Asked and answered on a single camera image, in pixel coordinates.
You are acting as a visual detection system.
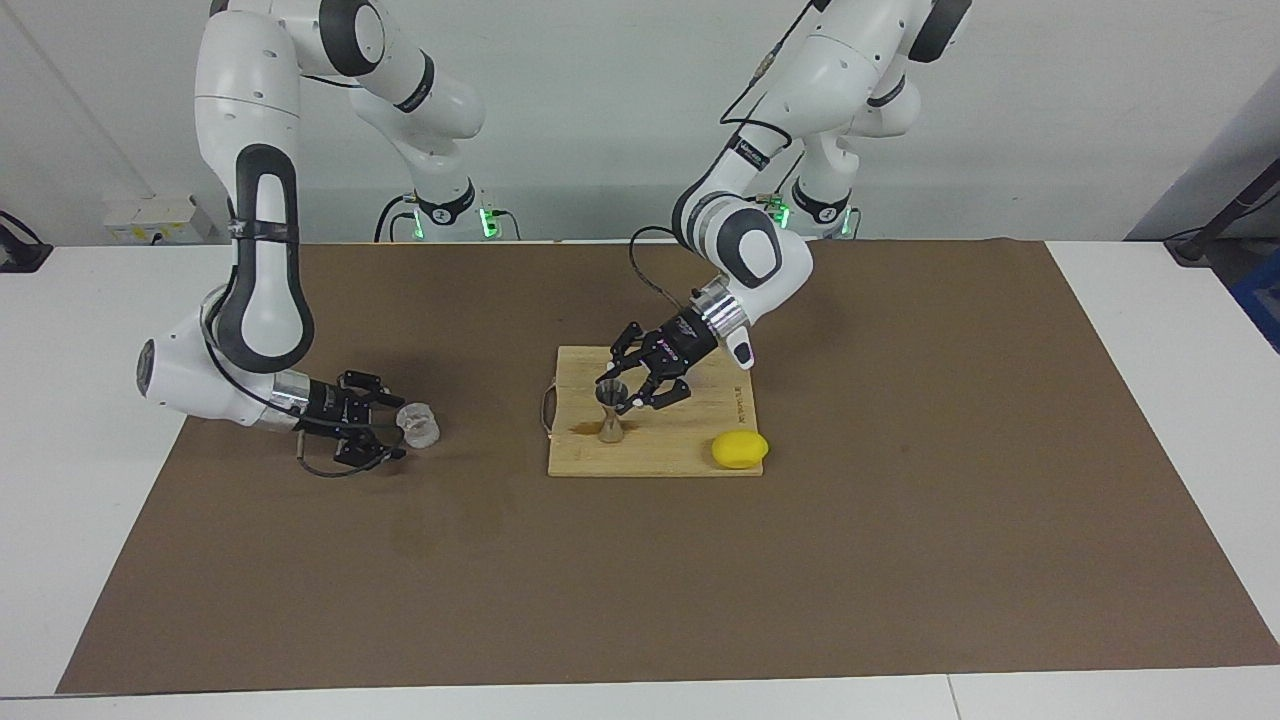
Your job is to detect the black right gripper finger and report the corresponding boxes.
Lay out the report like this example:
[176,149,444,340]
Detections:
[334,430,407,471]
[338,371,403,408]

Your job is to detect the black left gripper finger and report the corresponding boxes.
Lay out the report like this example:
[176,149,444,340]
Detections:
[595,322,652,385]
[620,374,694,414]

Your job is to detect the clear glass cup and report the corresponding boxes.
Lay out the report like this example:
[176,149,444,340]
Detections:
[396,402,441,449]

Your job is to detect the steel jigger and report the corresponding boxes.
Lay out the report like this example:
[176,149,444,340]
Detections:
[596,378,631,444]

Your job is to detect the bamboo cutting board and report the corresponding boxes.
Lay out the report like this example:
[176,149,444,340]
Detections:
[540,345,766,479]

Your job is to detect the yellow lemon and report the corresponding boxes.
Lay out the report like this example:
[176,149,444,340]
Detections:
[711,429,770,470]

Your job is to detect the brown table mat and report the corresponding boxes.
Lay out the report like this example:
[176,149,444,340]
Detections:
[55,240,1280,696]

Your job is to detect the black stand leg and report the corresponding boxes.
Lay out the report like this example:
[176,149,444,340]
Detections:
[1165,160,1280,266]

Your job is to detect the blue crate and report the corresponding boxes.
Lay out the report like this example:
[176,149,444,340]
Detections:
[1228,262,1280,353]

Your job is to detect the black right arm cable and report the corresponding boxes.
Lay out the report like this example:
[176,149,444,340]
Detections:
[200,285,393,479]

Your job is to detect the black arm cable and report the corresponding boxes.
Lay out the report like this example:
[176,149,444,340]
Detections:
[628,0,816,313]
[200,285,393,479]

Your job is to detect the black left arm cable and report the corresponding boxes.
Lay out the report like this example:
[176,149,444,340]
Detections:
[628,0,816,313]

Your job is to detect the black base cable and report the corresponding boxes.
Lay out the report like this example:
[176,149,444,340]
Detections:
[375,195,417,243]

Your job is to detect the white wall socket box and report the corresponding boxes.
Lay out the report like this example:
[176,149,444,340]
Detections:
[103,197,216,246]

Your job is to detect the black clamp mount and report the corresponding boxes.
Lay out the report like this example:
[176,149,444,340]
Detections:
[0,210,53,274]

